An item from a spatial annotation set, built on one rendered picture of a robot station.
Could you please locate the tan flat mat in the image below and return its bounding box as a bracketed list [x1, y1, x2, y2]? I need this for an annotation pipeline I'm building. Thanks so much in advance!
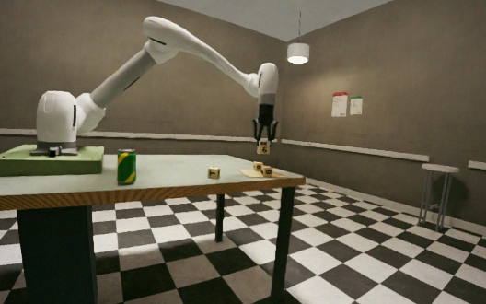
[239, 170, 288, 178]

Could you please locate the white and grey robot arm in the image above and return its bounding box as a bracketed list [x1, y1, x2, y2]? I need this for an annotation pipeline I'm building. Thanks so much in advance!
[29, 17, 279, 157]

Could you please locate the green and yellow drink can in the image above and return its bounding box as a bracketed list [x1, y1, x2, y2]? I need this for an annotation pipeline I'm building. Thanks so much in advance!
[117, 149, 136, 184]

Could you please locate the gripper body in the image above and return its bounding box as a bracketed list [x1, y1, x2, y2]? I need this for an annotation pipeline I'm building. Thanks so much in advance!
[258, 105, 274, 126]

